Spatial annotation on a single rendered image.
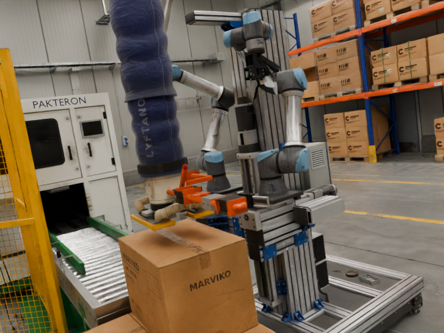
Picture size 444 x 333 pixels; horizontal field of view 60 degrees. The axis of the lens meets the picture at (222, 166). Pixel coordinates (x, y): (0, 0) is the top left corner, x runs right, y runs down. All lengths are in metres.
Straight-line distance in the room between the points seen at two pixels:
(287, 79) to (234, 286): 1.04
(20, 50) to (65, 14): 1.56
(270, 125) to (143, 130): 0.81
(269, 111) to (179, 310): 1.18
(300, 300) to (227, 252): 0.96
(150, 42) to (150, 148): 0.44
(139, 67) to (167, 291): 0.91
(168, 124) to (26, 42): 9.77
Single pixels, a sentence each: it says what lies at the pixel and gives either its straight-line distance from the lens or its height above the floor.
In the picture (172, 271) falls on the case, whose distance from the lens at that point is 1.56.
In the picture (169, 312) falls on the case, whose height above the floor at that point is 0.76.
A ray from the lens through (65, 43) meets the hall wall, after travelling 11.54.
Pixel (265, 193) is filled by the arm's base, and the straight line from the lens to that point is 1.98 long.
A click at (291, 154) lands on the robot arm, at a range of 1.92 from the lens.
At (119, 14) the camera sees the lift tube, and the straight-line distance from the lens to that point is 1.77.
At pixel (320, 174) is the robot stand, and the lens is 2.43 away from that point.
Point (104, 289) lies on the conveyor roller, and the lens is 2.62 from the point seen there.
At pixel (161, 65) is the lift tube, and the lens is 1.72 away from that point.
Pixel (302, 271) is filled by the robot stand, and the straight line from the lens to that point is 2.47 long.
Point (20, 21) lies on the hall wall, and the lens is 11.46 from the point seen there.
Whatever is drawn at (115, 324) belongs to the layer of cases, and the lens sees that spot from 2.13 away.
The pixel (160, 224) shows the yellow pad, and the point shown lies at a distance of 1.65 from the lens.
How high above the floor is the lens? 1.45
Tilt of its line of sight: 7 degrees down
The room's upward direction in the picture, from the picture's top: 9 degrees counter-clockwise
